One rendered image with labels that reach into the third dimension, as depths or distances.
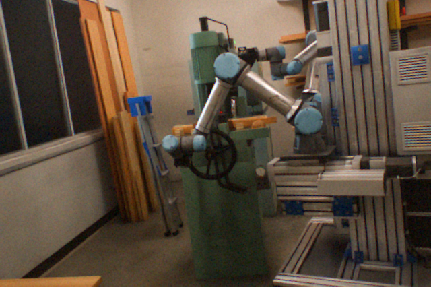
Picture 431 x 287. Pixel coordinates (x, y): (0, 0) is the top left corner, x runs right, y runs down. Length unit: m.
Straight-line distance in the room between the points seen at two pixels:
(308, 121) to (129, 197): 2.41
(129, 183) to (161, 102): 1.54
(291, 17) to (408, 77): 2.98
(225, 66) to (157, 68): 3.33
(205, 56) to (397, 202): 1.30
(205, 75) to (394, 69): 1.07
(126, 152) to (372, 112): 2.41
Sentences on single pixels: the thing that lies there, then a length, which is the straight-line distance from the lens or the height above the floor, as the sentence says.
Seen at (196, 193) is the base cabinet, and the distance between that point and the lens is 2.41.
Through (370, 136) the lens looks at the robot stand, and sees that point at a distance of 2.00.
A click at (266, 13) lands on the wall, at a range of 4.76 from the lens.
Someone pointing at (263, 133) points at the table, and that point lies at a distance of 2.31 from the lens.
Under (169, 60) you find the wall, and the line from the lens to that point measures 4.95.
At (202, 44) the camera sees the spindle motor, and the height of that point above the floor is 1.43.
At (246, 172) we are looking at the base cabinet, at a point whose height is 0.64.
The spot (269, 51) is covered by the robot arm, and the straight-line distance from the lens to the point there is 2.30.
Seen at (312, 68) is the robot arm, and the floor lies 1.20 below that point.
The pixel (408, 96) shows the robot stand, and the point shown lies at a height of 1.03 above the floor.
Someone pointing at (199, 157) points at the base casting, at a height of 0.77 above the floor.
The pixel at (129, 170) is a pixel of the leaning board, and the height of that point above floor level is 0.48.
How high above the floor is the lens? 1.20
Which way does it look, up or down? 6 degrees down
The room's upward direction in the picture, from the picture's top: 7 degrees counter-clockwise
